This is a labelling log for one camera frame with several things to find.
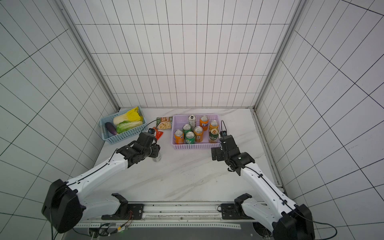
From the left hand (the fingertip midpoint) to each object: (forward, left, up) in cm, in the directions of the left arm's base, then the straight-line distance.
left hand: (152, 149), depth 85 cm
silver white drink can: (-2, -2, -8) cm, 9 cm away
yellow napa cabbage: (+28, +18, -1) cm, 33 cm away
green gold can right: (+11, -37, -1) cm, 38 cm away
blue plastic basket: (+10, +30, -4) cm, 32 cm away
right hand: (0, -37, +2) cm, 37 cm away
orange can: (+9, -15, 0) cm, 18 cm away
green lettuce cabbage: (+19, +22, -3) cm, 29 cm away
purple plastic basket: (+27, -13, -6) cm, 31 cm away
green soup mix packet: (+27, -2, -9) cm, 28 cm away
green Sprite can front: (+8, -22, 0) cm, 24 cm away
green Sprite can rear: (+15, -20, +1) cm, 25 cm away
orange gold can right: (+18, -37, +1) cm, 42 cm away
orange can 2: (+12, -27, 0) cm, 30 cm away
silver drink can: (+19, -23, +3) cm, 30 cm away
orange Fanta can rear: (+21, -31, 0) cm, 37 cm away
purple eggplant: (+20, +34, -6) cm, 40 cm away
